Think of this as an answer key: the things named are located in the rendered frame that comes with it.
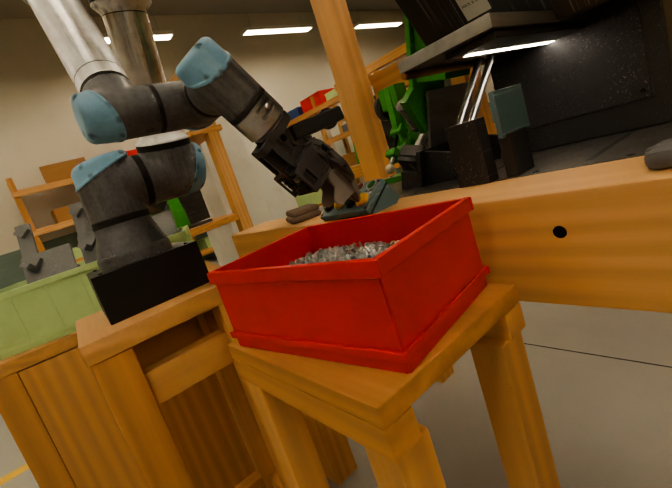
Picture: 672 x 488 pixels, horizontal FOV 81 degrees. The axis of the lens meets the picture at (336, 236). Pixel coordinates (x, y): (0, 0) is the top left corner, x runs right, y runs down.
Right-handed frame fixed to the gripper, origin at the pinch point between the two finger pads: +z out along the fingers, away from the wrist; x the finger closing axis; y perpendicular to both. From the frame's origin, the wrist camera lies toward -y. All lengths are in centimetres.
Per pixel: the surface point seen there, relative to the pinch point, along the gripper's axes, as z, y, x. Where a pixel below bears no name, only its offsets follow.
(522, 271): 11.6, 9.4, 28.9
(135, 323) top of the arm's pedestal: -14.3, 37.5, -24.9
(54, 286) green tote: -26, 39, -79
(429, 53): -11.6, -13.6, 19.9
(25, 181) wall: -112, -60, -709
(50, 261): -30, 34, -109
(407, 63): -11.8, -13.7, 15.7
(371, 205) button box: 2.9, 1.0, 2.2
